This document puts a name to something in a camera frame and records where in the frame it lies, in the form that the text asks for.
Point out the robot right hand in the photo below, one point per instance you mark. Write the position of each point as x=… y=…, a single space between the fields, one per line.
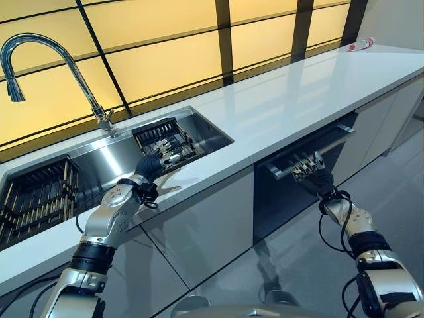
x=318 y=175

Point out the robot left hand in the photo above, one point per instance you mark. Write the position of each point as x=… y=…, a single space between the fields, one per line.
x=149 y=165

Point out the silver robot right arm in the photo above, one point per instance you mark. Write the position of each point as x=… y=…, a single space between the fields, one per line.
x=361 y=218

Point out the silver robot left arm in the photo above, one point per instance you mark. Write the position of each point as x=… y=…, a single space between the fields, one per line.
x=109 y=215

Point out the black dish rack with plates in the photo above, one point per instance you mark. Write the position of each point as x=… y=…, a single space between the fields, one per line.
x=155 y=130

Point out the stainless steel sink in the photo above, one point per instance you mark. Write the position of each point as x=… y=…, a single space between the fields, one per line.
x=106 y=159

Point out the chrome gooseneck faucet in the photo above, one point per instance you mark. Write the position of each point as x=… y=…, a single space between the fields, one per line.
x=102 y=119

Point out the grey base cabinet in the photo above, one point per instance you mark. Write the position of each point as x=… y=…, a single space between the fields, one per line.
x=374 y=132

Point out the white cabinet front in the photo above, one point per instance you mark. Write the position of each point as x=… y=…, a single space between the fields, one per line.
x=198 y=225

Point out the empty black dish rack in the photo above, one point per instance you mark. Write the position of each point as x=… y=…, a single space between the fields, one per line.
x=43 y=172

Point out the robot right leg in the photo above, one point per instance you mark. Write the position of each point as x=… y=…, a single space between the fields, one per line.
x=281 y=296

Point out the small red object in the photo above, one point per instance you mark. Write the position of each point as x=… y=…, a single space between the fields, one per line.
x=361 y=44

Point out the grey robot torso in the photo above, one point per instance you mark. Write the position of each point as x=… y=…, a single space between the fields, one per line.
x=255 y=313

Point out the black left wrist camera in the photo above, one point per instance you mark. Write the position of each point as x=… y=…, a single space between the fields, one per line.
x=147 y=191

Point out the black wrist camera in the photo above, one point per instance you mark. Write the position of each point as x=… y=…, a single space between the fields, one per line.
x=147 y=191
x=334 y=195

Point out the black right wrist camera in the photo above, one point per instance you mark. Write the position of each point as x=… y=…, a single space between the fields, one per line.
x=334 y=195

